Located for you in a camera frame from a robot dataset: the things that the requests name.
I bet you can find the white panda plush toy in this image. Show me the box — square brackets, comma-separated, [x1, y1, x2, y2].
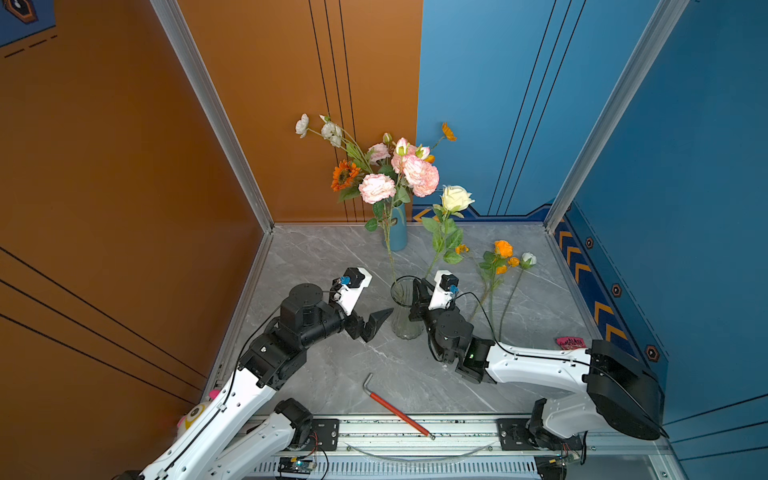
[176, 389, 221, 438]

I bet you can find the green circuit board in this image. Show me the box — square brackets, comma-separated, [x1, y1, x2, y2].
[276, 457, 317, 479]

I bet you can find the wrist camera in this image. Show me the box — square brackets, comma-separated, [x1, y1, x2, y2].
[329, 267, 372, 316]
[428, 270, 459, 311]

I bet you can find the pink carnation rose stem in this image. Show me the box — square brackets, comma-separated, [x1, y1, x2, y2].
[358, 174, 396, 281]

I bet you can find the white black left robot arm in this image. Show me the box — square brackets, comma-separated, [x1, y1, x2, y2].
[120, 268, 392, 479]

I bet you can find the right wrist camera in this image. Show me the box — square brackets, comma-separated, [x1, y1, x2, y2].
[428, 270, 459, 311]

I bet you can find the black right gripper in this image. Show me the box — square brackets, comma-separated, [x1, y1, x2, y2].
[408, 279, 453, 364]

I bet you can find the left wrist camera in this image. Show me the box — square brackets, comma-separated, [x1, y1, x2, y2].
[329, 267, 372, 316]

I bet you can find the pink peony flower stem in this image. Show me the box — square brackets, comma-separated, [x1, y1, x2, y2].
[366, 132, 398, 181]

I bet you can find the large pink peach rose stem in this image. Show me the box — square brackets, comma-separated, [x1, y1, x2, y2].
[392, 138, 439, 198]

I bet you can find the left aluminium corner post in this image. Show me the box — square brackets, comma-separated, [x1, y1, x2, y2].
[150, 0, 274, 234]

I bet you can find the red handled hex key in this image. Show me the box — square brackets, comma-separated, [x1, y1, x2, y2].
[362, 373, 436, 441]

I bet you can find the orange yellow rose stem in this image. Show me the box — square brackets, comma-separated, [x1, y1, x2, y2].
[469, 240, 520, 325]

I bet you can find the small orange bud stem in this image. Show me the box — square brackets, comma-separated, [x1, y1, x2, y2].
[455, 244, 486, 282]

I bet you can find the cream white rose stem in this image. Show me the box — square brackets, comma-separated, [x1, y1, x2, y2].
[421, 185, 474, 279]

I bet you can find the white rose flower stem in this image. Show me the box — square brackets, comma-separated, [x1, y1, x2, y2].
[498, 252, 537, 339]

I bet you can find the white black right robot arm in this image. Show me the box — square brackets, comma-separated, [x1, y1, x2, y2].
[409, 270, 667, 449]

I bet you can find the right aluminium corner post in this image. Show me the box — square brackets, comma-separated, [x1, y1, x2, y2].
[544, 0, 689, 234]

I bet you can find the teal ceramic vase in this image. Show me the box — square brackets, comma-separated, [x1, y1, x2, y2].
[383, 205, 408, 252]

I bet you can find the aluminium corner post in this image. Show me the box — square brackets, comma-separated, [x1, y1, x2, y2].
[544, 0, 689, 234]
[150, 0, 274, 234]

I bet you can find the pink candy wrapper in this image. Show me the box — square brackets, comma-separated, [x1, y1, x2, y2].
[555, 336, 589, 351]

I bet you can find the clear glass vase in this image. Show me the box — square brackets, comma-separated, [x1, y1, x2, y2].
[390, 275, 424, 340]

